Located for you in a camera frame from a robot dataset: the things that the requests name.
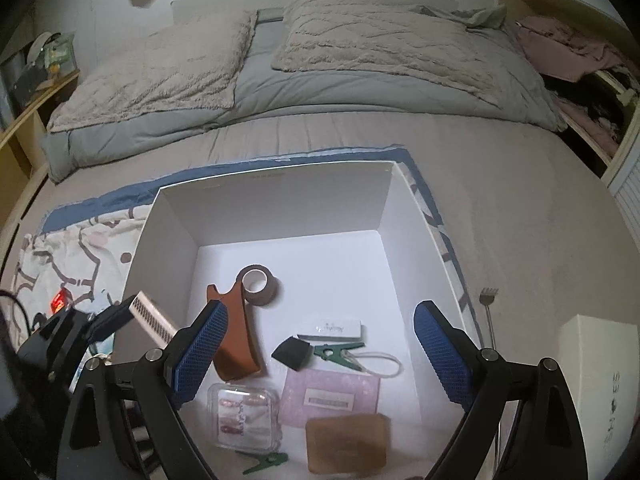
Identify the beige fluffy pillow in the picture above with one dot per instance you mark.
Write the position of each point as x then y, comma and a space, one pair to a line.
150, 75
390, 45

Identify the bag on shelf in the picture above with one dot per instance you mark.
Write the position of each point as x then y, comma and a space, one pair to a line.
42, 70

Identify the white slatted cabinet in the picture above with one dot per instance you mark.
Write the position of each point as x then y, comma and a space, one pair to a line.
625, 185

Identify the brown shoehorn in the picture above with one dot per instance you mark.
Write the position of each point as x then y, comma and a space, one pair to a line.
235, 350

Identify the clear plastic case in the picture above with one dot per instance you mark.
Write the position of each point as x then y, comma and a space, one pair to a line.
242, 415

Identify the white patterned rectangular box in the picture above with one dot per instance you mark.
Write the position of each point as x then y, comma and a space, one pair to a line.
152, 317

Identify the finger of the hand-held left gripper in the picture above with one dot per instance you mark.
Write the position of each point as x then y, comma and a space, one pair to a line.
107, 324

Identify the white headboard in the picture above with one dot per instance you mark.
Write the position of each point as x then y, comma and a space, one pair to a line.
225, 2

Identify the small white box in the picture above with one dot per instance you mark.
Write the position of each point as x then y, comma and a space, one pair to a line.
332, 329

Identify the metal back scratcher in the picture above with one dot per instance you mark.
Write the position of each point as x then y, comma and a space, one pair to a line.
489, 315

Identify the pink clothes pile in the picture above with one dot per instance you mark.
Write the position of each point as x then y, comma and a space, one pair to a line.
575, 45

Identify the brown wooden board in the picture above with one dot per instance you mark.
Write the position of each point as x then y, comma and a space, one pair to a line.
347, 442

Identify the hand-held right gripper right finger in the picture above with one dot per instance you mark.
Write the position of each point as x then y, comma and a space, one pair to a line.
445, 357

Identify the grey quilt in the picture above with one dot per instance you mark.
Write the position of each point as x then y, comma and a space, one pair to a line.
310, 92

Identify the white storage box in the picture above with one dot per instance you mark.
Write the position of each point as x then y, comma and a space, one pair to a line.
300, 210

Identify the white printed carton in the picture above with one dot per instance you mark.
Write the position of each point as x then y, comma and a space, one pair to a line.
595, 360

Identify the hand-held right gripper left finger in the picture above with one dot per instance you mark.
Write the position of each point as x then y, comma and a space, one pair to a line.
200, 347

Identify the brown tape roll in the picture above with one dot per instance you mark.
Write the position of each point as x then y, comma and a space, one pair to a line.
265, 295

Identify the black foam brush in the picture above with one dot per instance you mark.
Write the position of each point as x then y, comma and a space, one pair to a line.
292, 354

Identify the purple card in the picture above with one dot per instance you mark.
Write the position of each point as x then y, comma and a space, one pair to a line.
300, 390

